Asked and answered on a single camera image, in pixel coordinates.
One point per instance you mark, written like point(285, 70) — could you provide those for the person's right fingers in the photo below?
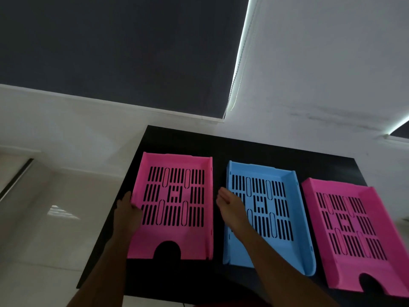
point(226, 197)

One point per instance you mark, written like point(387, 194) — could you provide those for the person's left hand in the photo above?
point(127, 217)

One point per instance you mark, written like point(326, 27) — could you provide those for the person's left forearm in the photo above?
point(105, 271)

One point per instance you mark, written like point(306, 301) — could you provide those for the person's right hand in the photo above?
point(235, 212)

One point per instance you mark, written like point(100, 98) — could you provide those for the small dark grey roller blind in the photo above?
point(401, 130)

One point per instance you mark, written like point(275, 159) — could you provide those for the person's right forearm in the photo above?
point(274, 271)

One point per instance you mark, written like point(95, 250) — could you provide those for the large dark grey roller blind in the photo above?
point(121, 51)

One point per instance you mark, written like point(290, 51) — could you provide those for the person's left fingers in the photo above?
point(129, 201)

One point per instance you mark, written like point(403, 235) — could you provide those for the blue slotted plastic paper tray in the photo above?
point(297, 249)

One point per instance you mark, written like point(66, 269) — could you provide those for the pink slotted plastic paper tray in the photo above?
point(322, 252)
point(179, 239)

